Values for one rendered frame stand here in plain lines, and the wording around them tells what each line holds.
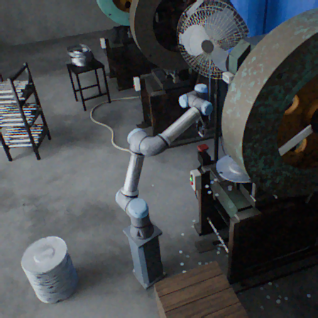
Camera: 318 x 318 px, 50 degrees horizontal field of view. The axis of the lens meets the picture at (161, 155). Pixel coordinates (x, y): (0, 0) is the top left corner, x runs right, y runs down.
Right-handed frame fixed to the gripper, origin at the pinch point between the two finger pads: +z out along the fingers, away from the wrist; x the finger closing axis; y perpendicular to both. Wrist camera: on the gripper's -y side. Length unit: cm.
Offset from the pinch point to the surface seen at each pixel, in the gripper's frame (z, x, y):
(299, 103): -55, -12, -73
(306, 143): -33, -20, -72
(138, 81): 24, 5, 166
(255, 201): 15, -8, -55
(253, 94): -67, 13, -77
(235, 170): 6.1, -5.6, -35.4
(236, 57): -58, -10, -21
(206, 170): 20.6, 2.8, -11.0
